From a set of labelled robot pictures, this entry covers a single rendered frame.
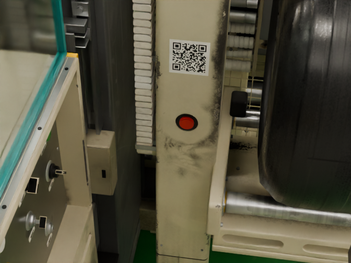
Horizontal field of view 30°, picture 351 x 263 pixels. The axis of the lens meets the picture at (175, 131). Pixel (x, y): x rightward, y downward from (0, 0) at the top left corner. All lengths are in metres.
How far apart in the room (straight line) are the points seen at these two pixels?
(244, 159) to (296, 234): 0.30
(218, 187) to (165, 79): 0.25
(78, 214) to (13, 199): 0.47
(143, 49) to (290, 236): 0.50
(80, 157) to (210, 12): 0.38
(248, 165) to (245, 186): 0.07
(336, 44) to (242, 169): 0.62
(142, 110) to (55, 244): 0.32
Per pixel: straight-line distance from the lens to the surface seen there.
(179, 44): 1.21
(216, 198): 1.33
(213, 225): 1.36
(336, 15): 1.06
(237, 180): 1.57
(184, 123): 1.32
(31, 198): 1.13
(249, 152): 1.65
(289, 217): 1.38
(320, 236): 1.41
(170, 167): 1.42
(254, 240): 1.44
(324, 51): 1.05
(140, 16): 1.21
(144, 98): 1.31
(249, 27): 1.66
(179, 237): 1.59
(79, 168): 1.30
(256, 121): 1.57
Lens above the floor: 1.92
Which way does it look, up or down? 42 degrees down
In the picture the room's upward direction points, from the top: 1 degrees clockwise
